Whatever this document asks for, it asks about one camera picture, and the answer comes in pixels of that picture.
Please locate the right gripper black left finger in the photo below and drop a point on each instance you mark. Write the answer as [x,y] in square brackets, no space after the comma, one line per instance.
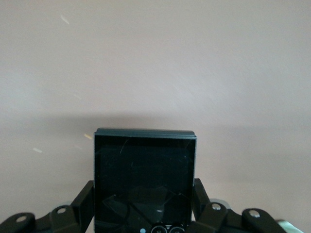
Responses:
[82,201]

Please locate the black flip phone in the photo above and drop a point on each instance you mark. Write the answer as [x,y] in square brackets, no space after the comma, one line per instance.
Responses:
[145,165]

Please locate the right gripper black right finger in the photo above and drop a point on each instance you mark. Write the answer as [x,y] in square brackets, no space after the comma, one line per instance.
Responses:
[201,201]

